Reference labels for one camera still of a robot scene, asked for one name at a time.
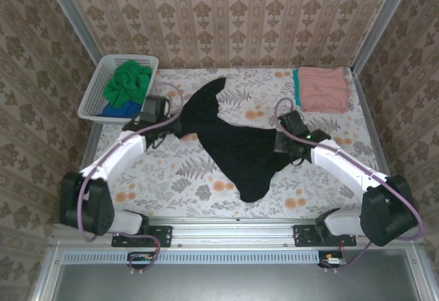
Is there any black t-shirt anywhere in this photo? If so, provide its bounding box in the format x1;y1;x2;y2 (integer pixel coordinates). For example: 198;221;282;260
178;77;292;203

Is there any blue t-shirt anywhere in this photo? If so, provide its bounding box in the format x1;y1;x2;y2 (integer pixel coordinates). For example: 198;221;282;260
97;100;143;119

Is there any teal folded t-shirt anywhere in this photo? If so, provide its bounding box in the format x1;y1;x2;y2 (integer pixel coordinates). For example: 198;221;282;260
292;69;303;107

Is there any floral tablecloth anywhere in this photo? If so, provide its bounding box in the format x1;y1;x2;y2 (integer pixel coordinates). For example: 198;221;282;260
78;67;394;219

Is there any green t-shirt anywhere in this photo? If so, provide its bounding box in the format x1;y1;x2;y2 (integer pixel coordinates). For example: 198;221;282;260
103;60;154;108

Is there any pink folded t-shirt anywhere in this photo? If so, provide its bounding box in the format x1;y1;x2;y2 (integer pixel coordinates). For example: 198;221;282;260
296;66;351;114

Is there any white plastic basket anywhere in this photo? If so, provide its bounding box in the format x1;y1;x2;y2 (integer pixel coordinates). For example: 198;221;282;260
77;53;160;126

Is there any small electronics connector board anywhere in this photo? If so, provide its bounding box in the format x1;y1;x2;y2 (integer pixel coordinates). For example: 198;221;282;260
318;250;348;268
127;251;155;269

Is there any grey metal panel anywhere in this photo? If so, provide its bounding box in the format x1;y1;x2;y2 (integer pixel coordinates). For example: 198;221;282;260
30;245;439;301

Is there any aluminium table side rail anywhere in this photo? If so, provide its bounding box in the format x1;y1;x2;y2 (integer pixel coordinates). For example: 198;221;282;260
77;122;104;178
353;73;405;221

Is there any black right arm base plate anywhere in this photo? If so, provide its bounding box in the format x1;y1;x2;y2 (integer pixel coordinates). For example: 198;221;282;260
293;224;357;248

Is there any aluminium mounting rail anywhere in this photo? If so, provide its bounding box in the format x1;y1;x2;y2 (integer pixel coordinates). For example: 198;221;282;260
51;217;421;247

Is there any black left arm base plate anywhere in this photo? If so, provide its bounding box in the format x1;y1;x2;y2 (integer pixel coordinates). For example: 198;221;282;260
111;224;172;248

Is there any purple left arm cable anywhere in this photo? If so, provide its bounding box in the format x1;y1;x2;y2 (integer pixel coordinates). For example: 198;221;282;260
78;82;186;276

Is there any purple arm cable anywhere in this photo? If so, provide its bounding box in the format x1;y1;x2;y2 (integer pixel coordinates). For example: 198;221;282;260
276;97;425;274
78;82;186;276

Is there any grey slotted cable duct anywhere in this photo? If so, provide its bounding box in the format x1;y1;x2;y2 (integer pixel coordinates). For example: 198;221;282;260
63;250;322;265

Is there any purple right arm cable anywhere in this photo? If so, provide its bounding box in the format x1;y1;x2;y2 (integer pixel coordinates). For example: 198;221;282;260
276;97;425;274

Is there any aluminium frame post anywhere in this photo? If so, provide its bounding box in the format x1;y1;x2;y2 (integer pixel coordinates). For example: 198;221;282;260
351;0;418;75
39;0;104;69

